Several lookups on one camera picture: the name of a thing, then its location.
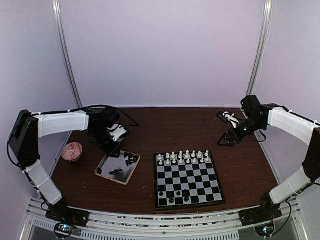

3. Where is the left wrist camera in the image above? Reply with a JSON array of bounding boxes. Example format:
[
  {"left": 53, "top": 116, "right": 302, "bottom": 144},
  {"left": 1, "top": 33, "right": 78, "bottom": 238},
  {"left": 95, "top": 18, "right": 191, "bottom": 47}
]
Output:
[{"left": 107, "top": 125, "right": 129, "bottom": 143}]

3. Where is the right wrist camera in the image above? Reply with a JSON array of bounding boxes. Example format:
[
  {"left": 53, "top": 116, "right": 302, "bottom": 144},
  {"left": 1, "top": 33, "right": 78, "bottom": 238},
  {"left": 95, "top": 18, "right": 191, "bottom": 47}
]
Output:
[{"left": 216, "top": 110, "right": 240, "bottom": 128}]

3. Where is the red patterned bowl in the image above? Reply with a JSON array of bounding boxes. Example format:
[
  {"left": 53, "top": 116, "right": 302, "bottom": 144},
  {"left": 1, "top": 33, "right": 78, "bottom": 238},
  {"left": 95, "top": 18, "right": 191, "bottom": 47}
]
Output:
[{"left": 61, "top": 142, "right": 83, "bottom": 163}]

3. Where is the aluminium frame post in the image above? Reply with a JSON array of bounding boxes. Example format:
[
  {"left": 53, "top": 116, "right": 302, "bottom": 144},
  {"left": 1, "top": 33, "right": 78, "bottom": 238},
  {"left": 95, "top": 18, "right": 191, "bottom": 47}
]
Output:
[
  {"left": 52, "top": 0, "right": 83, "bottom": 108},
  {"left": 246, "top": 0, "right": 274, "bottom": 96}
]

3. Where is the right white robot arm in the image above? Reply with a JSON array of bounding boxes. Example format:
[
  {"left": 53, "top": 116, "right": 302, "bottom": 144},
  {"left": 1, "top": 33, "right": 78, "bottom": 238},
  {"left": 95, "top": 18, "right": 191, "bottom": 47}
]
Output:
[{"left": 216, "top": 95, "right": 320, "bottom": 221}]

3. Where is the left aluminium frame post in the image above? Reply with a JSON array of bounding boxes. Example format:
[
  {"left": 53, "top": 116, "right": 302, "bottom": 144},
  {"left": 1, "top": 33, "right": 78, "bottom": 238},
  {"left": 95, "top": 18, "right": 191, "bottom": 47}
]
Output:
[{"left": 52, "top": 0, "right": 83, "bottom": 108}]

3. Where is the aluminium front rail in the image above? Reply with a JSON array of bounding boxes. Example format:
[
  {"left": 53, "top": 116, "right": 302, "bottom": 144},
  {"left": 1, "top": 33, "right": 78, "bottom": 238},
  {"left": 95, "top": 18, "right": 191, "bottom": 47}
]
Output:
[{"left": 19, "top": 196, "right": 308, "bottom": 240}]

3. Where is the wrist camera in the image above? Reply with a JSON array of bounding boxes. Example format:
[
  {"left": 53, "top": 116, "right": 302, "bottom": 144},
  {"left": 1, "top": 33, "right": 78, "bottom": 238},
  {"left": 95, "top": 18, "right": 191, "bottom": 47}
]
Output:
[
  {"left": 216, "top": 110, "right": 240, "bottom": 128},
  {"left": 107, "top": 125, "right": 129, "bottom": 143}
]

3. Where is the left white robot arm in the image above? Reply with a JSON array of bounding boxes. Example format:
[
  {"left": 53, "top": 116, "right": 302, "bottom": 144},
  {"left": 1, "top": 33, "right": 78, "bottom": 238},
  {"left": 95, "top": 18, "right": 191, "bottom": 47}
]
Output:
[{"left": 6, "top": 105, "right": 129, "bottom": 222}]

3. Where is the wooden rimmed black tray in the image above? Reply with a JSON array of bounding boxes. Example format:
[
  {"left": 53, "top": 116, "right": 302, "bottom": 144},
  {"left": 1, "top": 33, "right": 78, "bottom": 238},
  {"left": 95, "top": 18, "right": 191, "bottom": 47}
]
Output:
[{"left": 94, "top": 150, "right": 141, "bottom": 186}]

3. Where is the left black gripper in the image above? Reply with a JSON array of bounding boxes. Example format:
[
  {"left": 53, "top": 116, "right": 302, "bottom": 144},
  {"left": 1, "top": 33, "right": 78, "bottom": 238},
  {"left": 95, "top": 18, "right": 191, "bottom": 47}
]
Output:
[{"left": 90, "top": 127, "right": 121, "bottom": 158}]

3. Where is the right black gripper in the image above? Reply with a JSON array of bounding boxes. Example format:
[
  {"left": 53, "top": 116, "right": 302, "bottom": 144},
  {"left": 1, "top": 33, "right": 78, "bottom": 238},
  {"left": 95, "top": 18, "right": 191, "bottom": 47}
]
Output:
[{"left": 217, "top": 116, "right": 265, "bottom": 147}]

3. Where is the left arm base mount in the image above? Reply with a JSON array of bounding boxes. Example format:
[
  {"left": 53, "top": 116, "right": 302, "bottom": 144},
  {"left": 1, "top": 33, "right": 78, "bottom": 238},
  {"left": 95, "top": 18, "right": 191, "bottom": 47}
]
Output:
[{"left": 45, "top": 207, "right": 90, "bottom": 240}]

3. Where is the right aluminium frame post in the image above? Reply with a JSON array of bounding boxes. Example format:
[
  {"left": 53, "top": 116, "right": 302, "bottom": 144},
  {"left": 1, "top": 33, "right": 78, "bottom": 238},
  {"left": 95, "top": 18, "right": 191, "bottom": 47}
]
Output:
[{"left": 246, "top": 0, "right": 274, "bottom": 96}]

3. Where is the black grey chessboard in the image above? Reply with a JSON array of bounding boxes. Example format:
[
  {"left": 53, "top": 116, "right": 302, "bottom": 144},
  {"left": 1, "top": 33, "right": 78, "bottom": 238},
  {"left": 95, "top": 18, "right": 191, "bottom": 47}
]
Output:
[{"left": 153, "top": 149, "right": 226, "bottom": 211}]

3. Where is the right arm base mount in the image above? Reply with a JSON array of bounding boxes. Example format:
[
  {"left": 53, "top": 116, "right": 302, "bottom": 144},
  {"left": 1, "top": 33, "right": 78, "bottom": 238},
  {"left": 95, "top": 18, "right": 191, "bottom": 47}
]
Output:
[{"left": 238, "top": 207, "right": 282, "bottom": 238}]

